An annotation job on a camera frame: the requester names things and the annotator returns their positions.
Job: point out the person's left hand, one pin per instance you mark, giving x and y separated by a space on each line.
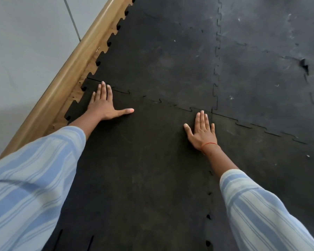
102 107

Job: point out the person's right hand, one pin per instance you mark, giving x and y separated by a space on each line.
202 134

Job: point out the black foam puzzle tile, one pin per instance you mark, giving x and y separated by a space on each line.
146 167

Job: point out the black interlocking floor mat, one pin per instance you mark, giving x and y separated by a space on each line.
251 62

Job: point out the person's left forearm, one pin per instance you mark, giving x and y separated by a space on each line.
28 180

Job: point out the person's right forearm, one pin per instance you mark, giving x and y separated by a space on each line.
256 211

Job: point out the orange wrist thread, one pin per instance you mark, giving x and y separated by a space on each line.
209 144

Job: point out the light wooden baseboard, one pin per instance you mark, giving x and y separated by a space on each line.
64 78

